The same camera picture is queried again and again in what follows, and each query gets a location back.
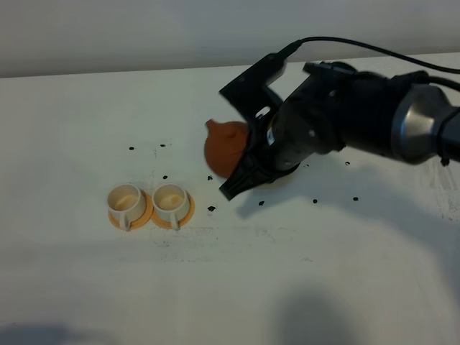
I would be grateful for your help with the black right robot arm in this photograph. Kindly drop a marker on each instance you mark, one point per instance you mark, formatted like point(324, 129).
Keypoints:
point(406, 118)

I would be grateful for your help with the left white teacup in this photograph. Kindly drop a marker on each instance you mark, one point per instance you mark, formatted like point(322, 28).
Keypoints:
point(126, 204)

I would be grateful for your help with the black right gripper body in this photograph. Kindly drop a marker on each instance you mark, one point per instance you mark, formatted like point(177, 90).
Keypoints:
point(315, 118)

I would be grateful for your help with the brown clay teapot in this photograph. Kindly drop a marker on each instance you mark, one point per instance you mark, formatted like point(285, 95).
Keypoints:
point(224, 146)

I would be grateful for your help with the white teacup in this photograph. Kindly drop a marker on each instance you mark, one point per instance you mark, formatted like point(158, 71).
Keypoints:
point(126, 204)
point(171, 203)

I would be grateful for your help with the right white teacup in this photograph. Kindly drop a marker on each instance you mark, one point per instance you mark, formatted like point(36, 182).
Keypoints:
point(171, 203)

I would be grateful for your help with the right orange saucer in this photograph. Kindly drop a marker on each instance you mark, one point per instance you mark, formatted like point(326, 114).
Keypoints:
point(167, 225)

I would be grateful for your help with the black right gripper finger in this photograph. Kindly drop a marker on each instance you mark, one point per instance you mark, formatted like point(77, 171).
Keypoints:
point(252, 170)
point(249, 92)

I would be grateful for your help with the orange saucer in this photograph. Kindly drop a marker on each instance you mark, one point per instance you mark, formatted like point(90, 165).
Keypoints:
point(142, 220)
point(167, 225)

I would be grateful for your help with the left orange saucer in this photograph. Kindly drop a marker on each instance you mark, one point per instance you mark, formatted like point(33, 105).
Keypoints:
point(142, 220)

